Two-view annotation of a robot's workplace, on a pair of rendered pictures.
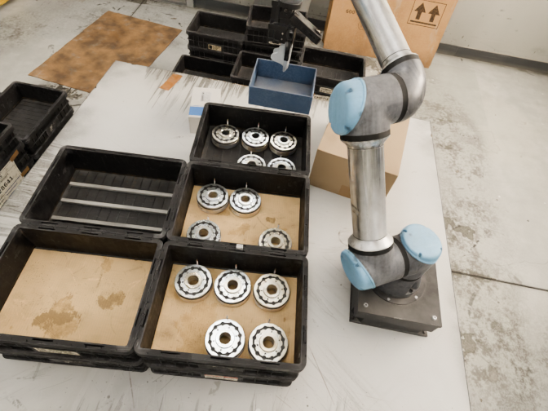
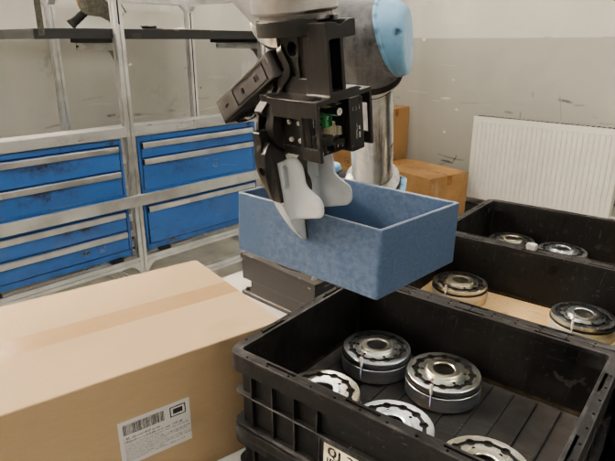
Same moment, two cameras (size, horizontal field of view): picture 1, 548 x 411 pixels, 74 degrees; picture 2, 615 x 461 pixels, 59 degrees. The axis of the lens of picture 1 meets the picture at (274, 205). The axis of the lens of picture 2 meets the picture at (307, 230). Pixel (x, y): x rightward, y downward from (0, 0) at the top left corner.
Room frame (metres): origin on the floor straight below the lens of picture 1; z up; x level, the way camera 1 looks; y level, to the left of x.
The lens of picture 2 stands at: (1.48, 0.41, 1.30)
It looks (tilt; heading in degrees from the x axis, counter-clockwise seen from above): 19 degrees down; 222
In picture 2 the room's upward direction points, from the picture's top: straight up
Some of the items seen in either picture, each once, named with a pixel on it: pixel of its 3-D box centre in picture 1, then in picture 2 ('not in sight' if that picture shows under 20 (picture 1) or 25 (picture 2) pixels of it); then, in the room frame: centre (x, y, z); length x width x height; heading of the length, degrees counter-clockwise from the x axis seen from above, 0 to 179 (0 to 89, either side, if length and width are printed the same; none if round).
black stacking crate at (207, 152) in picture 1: (253, 148); (420, 394); (0.93, 0.11, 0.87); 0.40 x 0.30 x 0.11; 94
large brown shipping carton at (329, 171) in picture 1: (360, 146); (124, 375); (1.12, -0.31, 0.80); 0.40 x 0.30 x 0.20; 168
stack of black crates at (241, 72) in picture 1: (263, 90); not in sight; (2.02, 0.20, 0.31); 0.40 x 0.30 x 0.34; 89
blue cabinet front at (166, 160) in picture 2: not in sight; (204, 182); (-0.23, -1.87, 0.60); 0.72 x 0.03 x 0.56; 179
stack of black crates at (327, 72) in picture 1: (324, 95); not in sight; (2.01, -0.20, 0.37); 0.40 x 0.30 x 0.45; 88
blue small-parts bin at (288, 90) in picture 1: (282, 86); (345, 226); (1.01, 0.04, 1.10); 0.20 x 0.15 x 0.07; 90
